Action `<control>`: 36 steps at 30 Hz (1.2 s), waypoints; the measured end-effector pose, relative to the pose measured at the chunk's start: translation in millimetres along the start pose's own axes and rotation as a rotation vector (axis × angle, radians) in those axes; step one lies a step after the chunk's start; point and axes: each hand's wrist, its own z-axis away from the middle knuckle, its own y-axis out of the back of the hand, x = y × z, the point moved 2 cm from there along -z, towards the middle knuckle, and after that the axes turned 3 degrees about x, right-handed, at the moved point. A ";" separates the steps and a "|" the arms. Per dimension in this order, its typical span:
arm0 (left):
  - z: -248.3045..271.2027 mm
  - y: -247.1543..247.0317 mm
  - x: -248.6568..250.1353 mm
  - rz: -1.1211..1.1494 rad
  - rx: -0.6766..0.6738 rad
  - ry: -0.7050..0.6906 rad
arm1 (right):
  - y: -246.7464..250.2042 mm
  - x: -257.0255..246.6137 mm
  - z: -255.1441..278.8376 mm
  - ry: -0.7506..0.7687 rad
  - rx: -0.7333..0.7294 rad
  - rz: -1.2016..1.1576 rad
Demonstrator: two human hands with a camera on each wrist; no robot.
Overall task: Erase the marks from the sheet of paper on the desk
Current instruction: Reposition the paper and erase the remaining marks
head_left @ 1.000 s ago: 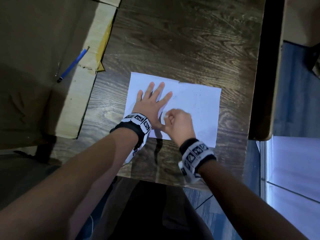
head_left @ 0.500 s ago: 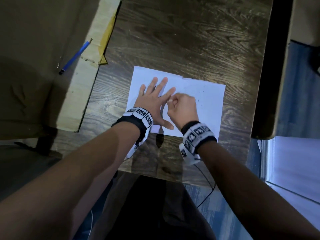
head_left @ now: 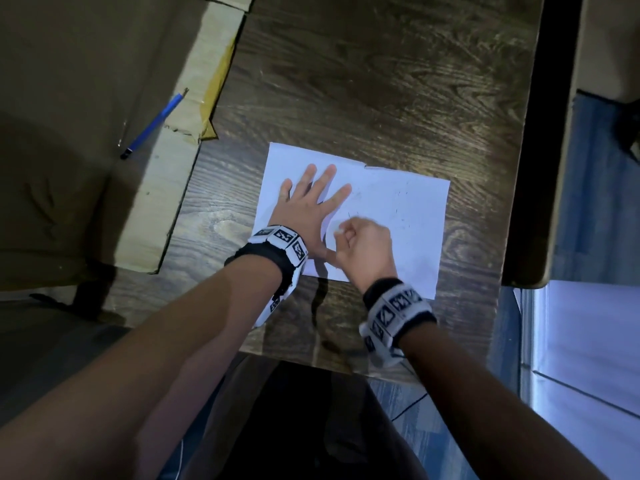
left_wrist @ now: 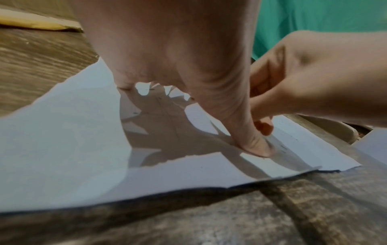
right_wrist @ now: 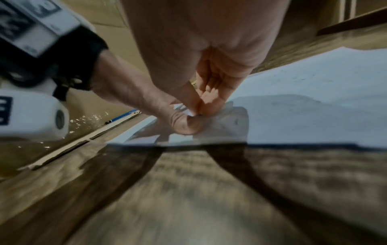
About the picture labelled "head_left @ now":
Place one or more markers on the person's left hand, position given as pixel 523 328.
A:
pixel 305 209

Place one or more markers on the person's right hand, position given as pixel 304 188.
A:
pixel 367 254

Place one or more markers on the white paper sheet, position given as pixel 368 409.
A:
pixel 400 209

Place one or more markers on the person's right forearm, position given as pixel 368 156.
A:
pixel 490 414

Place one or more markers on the person's left forearm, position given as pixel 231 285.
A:
pixel 140 374

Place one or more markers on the person's dark trousers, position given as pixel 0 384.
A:
pixel 300 429

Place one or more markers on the black white marker wristband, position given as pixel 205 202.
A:
pixel 285 244
pixel 392 312

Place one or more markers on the blue pencil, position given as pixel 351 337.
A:
pixel 153 123

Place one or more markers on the white panel with metal edge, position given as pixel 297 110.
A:
pixel 585 354

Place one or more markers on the brown cardboard box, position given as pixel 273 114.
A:
pixel 75 119

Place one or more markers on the tan wooden cabinet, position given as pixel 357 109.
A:
pixel 610 44

